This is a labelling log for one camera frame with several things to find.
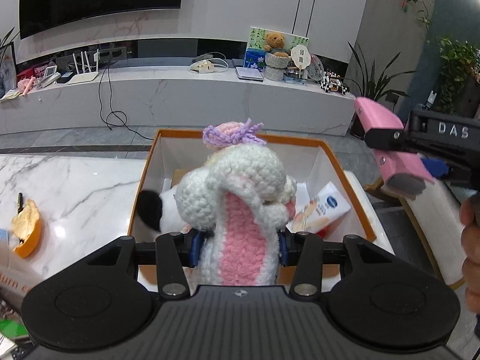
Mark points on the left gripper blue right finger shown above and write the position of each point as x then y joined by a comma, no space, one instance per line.
283,249

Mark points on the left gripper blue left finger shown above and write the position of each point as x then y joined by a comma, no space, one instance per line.
197,249

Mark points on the white pink crochet bunny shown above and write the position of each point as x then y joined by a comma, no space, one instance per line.
243,197

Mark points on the pink notebook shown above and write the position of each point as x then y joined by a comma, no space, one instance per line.
402,172

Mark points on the person right hand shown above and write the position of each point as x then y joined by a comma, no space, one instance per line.
470,244

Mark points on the wooden chair white cushion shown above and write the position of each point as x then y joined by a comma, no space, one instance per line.
425,231

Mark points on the large orange storage box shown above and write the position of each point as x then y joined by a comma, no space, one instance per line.
311,163

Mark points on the potted green plant right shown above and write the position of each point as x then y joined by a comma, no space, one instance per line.
370,84

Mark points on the black white toy car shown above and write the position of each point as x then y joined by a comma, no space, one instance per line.
332,82

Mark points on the white marble tv console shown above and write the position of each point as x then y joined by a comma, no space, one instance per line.
176,97

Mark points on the white power strip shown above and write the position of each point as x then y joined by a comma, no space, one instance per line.
202,66

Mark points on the silver laptop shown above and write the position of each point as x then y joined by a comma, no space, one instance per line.
248,73

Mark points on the round white paper fan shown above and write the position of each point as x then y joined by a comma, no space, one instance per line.
301,59

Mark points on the white burn calories box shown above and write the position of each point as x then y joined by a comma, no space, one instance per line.
17,277

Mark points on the green blue painted picture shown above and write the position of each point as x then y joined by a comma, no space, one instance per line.
255,55

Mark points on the white wifi router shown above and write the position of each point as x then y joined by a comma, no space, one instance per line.
87,70

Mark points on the brown teddy bear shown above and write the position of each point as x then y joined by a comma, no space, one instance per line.
275,44

